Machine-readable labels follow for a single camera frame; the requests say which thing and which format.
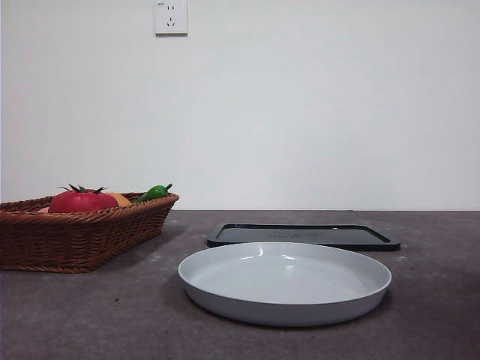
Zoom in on brown wicker basket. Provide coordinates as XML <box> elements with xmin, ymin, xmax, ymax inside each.
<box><xmin>0</xmin><ymin>191</ymin><xmax>180</xmax><ymax>274</ymax></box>

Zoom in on round white-grey plate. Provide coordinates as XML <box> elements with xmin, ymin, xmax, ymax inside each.
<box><xmin>177</xmin><ymin>241</ymin><xmax>393</xmax><ymax>328</ymax></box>

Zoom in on white wall power socket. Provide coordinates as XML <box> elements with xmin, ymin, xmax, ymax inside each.
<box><xmin>154</xmin><ymin>0</ymin><xmax>189</xmax><ymax>38</ymax></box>

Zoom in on red plastic tomato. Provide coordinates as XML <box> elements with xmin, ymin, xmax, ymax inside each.
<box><xmin>47</xmin><ymin>183</ymin><xmax>119</xmax><ymax>215</ymax></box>

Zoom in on green chili pepper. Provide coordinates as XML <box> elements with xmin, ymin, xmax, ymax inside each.
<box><xmin>133</xmin><ymin>183</ymin><xmax>173</xmax><ymax>204</ymax></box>

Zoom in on yellow-brown potato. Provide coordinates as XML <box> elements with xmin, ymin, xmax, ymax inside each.
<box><xmin>103</xmin><ymin>191</ymin><xmax>133</xmax><ymax>208</ymax></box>

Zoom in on dark rectangular tray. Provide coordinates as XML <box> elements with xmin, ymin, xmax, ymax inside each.
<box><xmin>205</xmin><ymin>223</ymin><xmax>401</xmax><ymax>252</ymax></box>

